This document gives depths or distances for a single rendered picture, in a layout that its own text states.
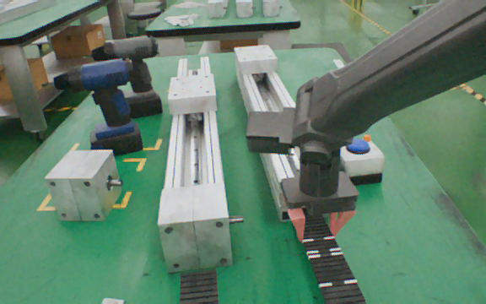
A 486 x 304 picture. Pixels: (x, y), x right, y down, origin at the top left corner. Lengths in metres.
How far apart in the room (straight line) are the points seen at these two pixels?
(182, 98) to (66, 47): 3.66
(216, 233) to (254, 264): 0.08
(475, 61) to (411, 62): 0.04
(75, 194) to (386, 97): 0.56
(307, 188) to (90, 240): 0.39
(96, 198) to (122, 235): 0.08
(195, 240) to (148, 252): 0.11
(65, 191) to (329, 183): 0.46
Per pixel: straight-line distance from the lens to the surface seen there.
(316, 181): 0.55
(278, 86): 1.06
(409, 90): 0.35
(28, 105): 3.08
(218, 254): 0.61
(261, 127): 0.52
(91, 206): 0.76
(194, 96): 0.91
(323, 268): 0.58
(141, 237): 0.71
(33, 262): 0.74
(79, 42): 4.46
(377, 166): 0.79
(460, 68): 0.32
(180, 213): 0.58
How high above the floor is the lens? 1.22
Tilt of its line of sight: 29 degrees down
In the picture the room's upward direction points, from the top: 4 degrees counter-clockwise
